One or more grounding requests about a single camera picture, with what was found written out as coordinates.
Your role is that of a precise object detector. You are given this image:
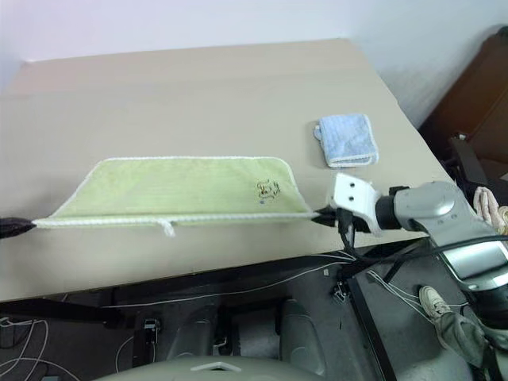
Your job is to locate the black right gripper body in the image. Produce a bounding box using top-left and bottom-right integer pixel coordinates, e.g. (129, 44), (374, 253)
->
(335, 206), (375, 236)

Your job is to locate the light green embroidered towel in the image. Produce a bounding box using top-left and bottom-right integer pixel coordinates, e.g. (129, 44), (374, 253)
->
(31, 156), (319, 239)

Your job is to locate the folded light blue towel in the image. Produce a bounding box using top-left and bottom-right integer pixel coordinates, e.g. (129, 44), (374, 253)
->
(313, 114), (380, 169)

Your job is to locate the black floor platform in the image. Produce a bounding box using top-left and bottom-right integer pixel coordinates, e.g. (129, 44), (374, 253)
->
(347, 271), (449, 381)

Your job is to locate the white sneaker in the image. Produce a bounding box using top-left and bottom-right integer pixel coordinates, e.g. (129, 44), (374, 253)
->
(418, 284), (454, 331)

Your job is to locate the dark grey rounded robot leg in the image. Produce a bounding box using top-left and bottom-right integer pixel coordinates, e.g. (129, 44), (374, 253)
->
(166, 300), (241, 360)
(237, 298), (331, 367)

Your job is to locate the black metal stand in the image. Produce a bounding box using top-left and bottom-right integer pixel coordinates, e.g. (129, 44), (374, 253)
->
(439, 133), (508, 191)

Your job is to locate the grey trouser leg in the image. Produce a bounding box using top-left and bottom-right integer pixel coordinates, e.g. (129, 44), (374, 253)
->
(432, 310), (499, 368)

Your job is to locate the grey-green robot torso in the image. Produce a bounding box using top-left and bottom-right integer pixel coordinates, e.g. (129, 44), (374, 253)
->
(91, 356), (398, 381)

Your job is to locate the brown wooden cabinet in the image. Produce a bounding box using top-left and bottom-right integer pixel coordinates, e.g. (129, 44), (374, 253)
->
(418, 22), (508, 160)

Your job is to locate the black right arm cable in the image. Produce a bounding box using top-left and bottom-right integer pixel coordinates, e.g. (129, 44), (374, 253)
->
(337, 212), (508, 275)

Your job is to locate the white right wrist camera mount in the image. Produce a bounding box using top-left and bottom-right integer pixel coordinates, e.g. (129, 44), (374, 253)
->
(324, 172), (384, 238)

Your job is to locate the looped white floor cable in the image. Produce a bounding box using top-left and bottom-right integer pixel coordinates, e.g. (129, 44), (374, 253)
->
(0, 315), (51, 381)

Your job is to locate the black table frame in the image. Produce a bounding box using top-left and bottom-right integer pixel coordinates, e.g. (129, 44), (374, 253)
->
(0, 237), (436, 333)

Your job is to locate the long white floor cable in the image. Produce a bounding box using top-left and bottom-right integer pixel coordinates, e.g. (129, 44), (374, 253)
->
(101, 253), (358, 310)

